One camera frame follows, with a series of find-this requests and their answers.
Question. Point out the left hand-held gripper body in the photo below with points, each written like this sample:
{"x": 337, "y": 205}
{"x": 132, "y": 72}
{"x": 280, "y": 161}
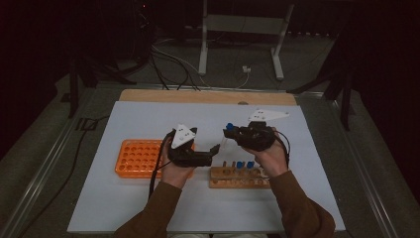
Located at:
{"x": 188, "y": 158}

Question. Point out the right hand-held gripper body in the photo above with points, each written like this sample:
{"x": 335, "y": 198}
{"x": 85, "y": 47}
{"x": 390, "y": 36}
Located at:
{"x": 257, "y": 139}

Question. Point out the blue capped clear test tube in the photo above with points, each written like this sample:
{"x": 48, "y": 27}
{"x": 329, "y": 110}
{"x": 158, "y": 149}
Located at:
{"x": 250, "y": 164}
{"x": 239, "y": 164}
{"x": 230, "y": 126}

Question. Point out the wooden test tube rack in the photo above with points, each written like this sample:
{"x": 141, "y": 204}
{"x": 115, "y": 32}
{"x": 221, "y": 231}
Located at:
{"x": 228, "y": 183}

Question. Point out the orange test tube rack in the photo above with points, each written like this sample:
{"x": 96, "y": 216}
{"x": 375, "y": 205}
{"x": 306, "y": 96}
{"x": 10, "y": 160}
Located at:
{"x": 138, "y": 158}

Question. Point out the person's left hand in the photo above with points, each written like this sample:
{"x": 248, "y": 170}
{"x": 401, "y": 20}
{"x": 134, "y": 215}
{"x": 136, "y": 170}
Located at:
{"x": 175, "y": 175}

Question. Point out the person's right hand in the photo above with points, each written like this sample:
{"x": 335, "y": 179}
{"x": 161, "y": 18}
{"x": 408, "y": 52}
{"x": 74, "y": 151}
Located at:
{"x": 274, "y": 162}

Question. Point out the white plug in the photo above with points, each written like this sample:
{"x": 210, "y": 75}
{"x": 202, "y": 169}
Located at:
{"x": 246, "y": 69}

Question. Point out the white table mat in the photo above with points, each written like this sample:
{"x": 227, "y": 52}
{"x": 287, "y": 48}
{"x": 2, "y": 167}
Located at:
{"x": 132, "y": 205}

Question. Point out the white metal stand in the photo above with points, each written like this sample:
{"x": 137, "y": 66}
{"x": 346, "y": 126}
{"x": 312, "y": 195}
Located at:
{"x": 203, "y": 49}

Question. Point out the black tripod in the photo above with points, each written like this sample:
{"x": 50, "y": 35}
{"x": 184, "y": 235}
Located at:
{"x": 73, "y": 95}
{"x": 345, "y": 109}

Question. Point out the dark equipment rack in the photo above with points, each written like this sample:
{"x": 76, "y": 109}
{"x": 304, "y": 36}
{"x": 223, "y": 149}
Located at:
{"x": 143, "y": 20}

